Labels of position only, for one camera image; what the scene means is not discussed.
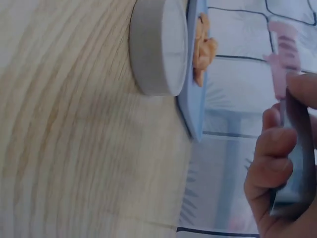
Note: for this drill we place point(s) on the pile of orange food pieces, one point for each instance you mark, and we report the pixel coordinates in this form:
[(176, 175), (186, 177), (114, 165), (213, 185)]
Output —
[(204, 54)]

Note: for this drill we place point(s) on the person's right hand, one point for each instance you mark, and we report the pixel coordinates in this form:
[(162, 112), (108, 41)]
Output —
[(267, 210)]

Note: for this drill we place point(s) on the person's right fingers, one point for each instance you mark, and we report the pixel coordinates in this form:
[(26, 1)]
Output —
[(270, 158)]

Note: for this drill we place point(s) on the white round bowl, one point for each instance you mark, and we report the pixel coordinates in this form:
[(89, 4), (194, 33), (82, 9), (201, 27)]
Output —
[(151, 49)]

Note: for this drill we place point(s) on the person's right thumb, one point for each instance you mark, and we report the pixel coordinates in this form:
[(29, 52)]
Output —
[(304, 88)]

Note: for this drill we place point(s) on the light blue tray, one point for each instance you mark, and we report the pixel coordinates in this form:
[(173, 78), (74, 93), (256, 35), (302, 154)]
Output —
[(193, 106)]

